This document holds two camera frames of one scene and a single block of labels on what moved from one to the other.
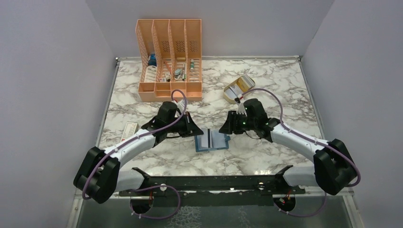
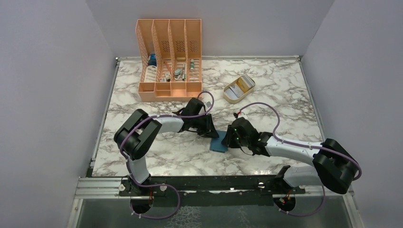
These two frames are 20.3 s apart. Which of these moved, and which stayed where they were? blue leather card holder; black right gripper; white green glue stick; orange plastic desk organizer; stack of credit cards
Moved: black right gripper; blue leather card holder
Stayed: stack of credit cards; orange plastic desk organizer; white green glue stick
